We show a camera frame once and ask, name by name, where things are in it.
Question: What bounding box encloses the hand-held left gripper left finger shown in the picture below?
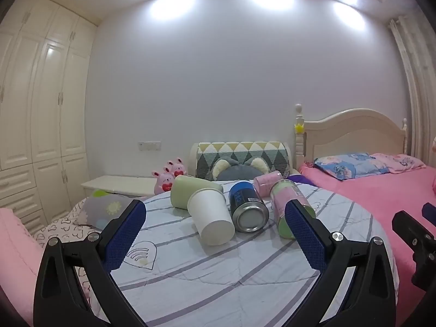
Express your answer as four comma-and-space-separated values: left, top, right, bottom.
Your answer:
33, 199, 147, 327

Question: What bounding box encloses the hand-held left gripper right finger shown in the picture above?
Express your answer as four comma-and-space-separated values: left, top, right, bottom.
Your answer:
284, 199, 398, 327

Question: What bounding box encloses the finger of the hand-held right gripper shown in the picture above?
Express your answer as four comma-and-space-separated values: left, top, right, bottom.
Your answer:
392, 210, 436, 293
422, 202, 436, 227

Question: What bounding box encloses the white paper cup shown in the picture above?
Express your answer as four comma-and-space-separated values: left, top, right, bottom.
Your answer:
187, 188, 236, 246

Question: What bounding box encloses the pink and green cup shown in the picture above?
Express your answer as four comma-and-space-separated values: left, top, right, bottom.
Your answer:
270, 179, 317, 240

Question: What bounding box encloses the small pink cup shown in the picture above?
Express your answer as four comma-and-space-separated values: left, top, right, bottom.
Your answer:
253, 172, 284, 198

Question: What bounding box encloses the light green cup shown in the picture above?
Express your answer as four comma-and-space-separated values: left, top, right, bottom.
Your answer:
170, 175, 224, 210

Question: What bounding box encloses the grey flower pillow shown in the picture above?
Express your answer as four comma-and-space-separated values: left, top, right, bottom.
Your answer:
72, 190, 145, 233

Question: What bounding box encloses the white nightstand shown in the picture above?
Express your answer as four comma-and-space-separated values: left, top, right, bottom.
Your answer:
81, 175, 158, 198

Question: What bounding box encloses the pink cartoon pillow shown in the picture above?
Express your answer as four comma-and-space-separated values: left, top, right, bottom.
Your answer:
370, 153, 427, 175

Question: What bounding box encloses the heart print sheet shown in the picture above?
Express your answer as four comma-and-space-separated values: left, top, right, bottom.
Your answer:
33, 199, 103, 300

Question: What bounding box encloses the pink bedsheet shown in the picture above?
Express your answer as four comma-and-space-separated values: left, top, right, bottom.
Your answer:
297, 163, 436, 327

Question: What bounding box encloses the pink plush rabbit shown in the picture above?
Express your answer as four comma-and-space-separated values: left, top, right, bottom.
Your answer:
152, 170, 175, 195
172, 158, 189, 177

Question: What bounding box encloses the blue metal can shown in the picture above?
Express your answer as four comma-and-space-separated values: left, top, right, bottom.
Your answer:
228, 179, 270, 234

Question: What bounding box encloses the blue cartoon pillow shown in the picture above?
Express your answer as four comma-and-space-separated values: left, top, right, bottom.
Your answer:
313, 153, 389, 180

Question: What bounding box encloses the grey bear pillow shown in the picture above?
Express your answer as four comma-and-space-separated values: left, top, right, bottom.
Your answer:
212, 158, 270, 181

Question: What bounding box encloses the white striped quilt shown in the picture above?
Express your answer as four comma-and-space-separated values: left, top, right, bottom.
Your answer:
70, 179, 399, 327

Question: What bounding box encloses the triangle patterned headboard cushion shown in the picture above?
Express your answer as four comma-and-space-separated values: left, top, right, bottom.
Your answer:
190, 141, 293, 181

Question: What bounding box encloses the cream wooden bed headboard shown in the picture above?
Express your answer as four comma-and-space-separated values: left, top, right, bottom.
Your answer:
294, 104, 409, 171

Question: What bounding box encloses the pink blanket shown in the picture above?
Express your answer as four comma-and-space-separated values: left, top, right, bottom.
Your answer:
0, 207, 91, 327

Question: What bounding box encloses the cream curtain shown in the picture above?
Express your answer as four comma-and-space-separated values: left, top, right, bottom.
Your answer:
387, 13, 436, 166

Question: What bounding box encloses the cream wardrobe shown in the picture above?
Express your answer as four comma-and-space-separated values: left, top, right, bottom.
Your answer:
0, 0, 98, 235

